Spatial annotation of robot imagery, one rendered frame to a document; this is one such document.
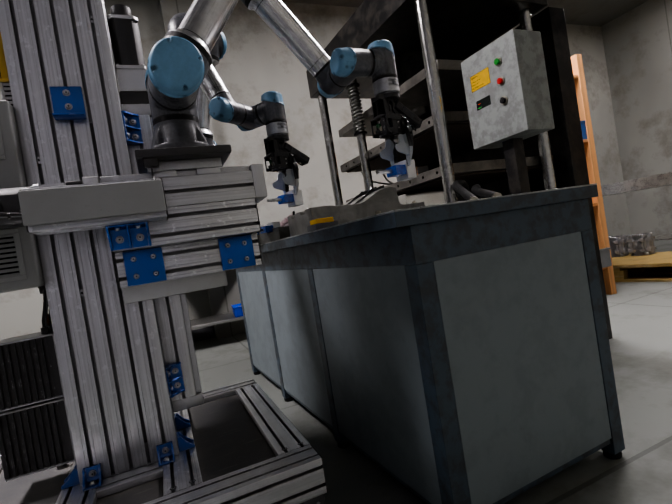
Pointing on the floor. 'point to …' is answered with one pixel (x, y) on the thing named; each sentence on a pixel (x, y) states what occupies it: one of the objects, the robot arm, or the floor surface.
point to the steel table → (640, 189)
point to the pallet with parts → (642, 245)
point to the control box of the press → (508, 99)
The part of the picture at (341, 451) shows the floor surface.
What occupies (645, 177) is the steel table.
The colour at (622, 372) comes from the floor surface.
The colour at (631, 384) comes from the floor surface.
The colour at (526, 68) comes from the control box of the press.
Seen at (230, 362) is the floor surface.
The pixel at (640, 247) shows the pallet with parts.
